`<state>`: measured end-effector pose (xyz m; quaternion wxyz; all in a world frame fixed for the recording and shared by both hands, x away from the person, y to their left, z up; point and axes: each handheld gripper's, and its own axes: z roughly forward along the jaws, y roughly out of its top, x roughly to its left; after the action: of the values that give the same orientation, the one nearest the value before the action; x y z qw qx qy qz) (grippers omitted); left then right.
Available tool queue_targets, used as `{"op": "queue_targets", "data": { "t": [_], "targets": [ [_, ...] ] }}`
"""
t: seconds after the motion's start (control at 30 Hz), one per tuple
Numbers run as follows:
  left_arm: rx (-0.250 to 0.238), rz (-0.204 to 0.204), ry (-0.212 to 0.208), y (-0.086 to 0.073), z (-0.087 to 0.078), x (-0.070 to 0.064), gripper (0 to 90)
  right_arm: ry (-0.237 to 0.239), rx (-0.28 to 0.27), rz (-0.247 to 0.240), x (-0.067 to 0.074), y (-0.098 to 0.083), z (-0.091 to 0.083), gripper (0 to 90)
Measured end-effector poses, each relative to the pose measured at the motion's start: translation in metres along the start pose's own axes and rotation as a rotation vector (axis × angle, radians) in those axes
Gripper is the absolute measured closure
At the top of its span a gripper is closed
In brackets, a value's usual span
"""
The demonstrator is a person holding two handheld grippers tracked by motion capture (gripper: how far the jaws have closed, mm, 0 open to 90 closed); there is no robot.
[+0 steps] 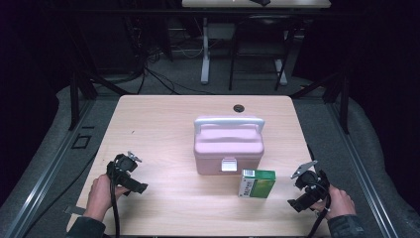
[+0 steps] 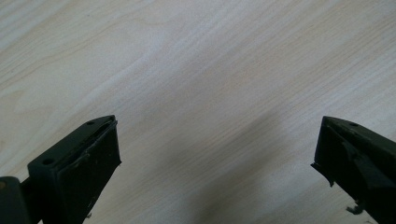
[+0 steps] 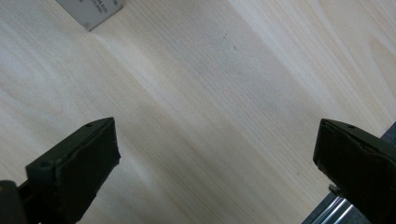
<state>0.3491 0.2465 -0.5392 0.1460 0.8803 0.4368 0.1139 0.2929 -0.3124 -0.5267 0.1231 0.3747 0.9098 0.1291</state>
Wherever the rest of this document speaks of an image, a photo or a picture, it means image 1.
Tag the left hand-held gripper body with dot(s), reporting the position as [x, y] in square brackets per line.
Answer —
[125, 163]

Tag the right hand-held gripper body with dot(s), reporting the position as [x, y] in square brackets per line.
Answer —
[308, 181]

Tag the green medicine box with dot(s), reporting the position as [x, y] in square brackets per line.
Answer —
[259, 185]

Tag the person's right hand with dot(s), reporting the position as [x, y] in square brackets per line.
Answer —
[340, 201]

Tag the person's left hand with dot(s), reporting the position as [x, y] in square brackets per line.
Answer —
[100, 196]

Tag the grey tape strip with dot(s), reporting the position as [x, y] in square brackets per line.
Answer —
[74, 210]

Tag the black metal stand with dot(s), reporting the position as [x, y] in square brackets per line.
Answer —
[345, 99]
[74, 99]

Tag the black round table grommet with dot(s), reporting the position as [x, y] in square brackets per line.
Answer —
[238, 108]

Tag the black chair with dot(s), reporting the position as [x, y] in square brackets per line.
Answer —
[232, 66]

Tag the white background desk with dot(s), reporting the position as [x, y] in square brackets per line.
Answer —
[205, 49]

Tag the black object on desk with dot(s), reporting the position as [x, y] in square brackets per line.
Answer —
[261, 2]

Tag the aluminium floor rail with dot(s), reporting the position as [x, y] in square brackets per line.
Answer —
[360, 172]
[49, 172]

